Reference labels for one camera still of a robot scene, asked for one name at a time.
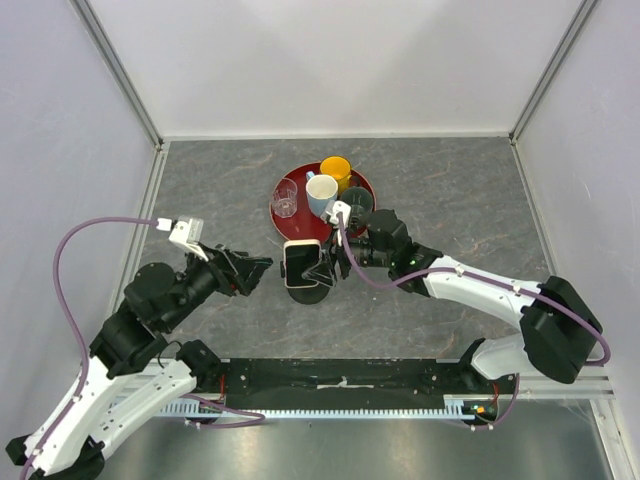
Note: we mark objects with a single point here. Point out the slotted cable duct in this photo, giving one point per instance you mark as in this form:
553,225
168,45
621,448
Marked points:
452,409

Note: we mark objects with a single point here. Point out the black phone stand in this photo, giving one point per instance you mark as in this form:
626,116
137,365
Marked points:
309,295

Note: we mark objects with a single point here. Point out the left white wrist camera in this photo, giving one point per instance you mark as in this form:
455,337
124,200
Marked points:
184,233

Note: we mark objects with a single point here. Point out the light blue mug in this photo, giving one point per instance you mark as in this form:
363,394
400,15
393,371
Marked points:
320,190

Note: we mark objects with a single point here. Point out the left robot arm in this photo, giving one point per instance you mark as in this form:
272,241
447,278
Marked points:
90,423

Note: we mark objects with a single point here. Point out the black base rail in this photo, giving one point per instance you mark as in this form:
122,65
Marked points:
352,384

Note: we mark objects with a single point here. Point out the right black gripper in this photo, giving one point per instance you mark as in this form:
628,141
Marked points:
322,271

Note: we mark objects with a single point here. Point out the phone with pink case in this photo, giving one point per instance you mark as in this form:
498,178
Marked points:
298,257

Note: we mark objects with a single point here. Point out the clear plastic cup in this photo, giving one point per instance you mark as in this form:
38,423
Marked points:
284,198

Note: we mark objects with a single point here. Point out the dark green glass mug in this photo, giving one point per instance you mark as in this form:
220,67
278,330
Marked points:
360,200

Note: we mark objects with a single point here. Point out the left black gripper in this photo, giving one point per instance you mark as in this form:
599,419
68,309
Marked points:
221,262

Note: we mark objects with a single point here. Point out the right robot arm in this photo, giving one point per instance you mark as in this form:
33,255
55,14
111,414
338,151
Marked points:
556,332

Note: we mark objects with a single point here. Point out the red round tray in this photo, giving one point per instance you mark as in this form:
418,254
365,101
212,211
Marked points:
304,225

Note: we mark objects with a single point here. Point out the yellow mug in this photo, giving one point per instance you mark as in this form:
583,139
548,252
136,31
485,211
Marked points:
339,168

